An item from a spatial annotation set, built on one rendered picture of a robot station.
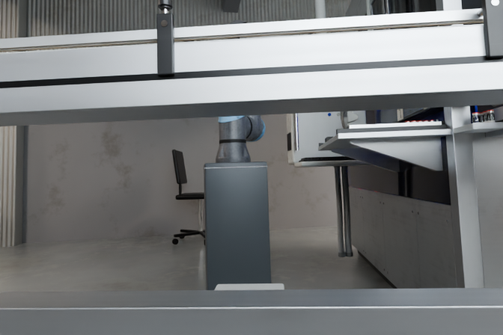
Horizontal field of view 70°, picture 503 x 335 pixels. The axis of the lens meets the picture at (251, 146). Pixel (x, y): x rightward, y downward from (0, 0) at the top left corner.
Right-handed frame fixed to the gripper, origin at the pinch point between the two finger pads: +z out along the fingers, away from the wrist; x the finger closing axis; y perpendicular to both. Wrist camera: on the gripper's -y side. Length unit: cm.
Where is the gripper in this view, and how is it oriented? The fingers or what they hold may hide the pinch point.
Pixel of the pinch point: (343, 127)
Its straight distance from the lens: 148.7
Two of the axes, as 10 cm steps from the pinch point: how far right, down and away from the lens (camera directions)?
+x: 0.8, 0.8, 9.9
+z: 0.3, 10.0, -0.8
